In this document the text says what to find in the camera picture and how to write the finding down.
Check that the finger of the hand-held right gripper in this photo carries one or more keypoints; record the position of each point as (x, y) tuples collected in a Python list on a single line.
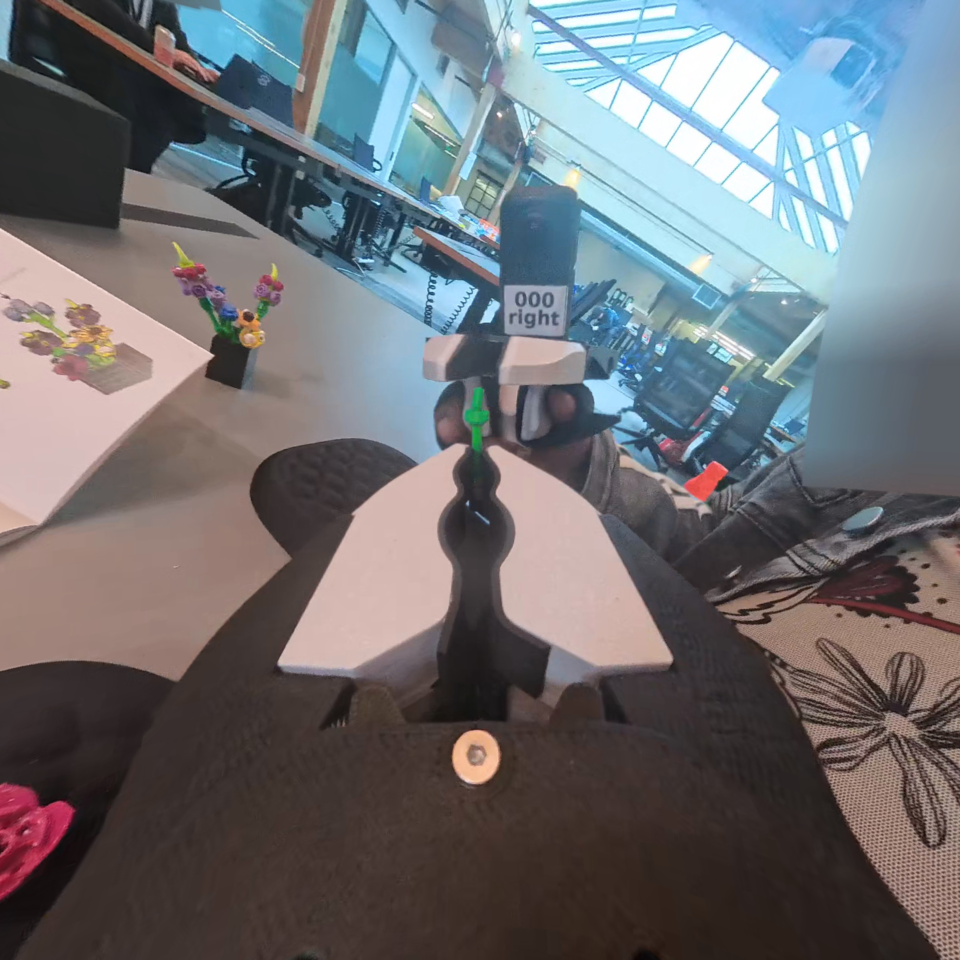
[(544, 361), (450, 360)]

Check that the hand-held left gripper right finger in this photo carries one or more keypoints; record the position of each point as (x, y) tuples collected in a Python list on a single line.
[(585, 585)]

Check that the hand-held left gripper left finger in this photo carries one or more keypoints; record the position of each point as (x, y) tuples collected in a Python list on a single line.
[(375, 585)]

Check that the green lego stem piece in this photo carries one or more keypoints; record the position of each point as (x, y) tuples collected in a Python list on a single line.
[(475, 416)]

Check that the person's right forearm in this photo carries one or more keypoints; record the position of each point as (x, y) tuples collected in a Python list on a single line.
[(637, 502)]

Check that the lego flower bouquet black pot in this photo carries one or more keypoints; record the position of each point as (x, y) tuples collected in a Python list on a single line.
[(229, 352)]

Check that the lego instruction booklet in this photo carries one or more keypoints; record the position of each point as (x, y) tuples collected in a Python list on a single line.
[(82, 390)]

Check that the pink lego flower piece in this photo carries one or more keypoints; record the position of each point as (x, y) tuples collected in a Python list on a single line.
[(26, 836)]

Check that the person's right hand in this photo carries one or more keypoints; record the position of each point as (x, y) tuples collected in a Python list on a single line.
[(454, 420)]

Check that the red plastic object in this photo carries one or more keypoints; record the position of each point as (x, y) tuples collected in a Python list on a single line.
[(706, 480)]

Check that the grey denim jacket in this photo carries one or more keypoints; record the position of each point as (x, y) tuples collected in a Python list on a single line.
[(810, 525)]

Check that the long wooden office desk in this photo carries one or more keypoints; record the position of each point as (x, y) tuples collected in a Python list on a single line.
[(300, 142)]

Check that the wooden pillar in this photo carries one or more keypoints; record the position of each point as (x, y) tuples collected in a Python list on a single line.
[(319, 60)]

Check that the floral printed shirt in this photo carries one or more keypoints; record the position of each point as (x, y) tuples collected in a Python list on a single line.
[(862, 712)]

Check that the dark laptop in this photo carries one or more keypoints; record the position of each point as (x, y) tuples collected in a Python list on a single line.
[(255, 90)]

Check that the pink drink can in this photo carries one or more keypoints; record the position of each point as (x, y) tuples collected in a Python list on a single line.
[(164, 45)]

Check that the black box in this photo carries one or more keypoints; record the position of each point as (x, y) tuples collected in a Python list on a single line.
[(60, 157)]

